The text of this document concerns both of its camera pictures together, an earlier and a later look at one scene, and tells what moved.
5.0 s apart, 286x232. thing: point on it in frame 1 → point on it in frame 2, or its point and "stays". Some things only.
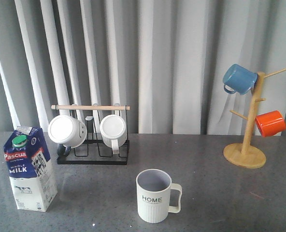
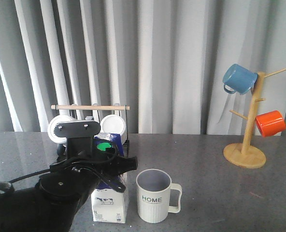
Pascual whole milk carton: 30,168 → 108,206
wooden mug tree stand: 247,154 stays
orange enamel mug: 270,123 stays
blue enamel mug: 238,79 stays
